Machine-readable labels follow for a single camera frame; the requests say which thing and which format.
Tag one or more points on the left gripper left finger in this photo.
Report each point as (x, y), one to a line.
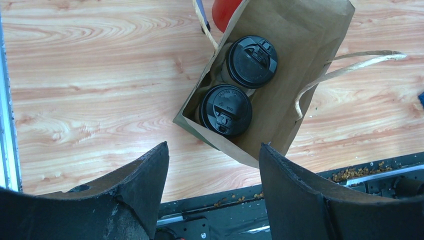
(121, 205)

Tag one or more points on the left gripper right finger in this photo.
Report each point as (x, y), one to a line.
(302, 205)

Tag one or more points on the black plastic cup lid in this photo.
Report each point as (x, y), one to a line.
(251, 61)

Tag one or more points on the green paper bag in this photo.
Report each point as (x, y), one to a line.
(306, 35)

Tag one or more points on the red straw holder cup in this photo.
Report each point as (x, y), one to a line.
(222, 11)

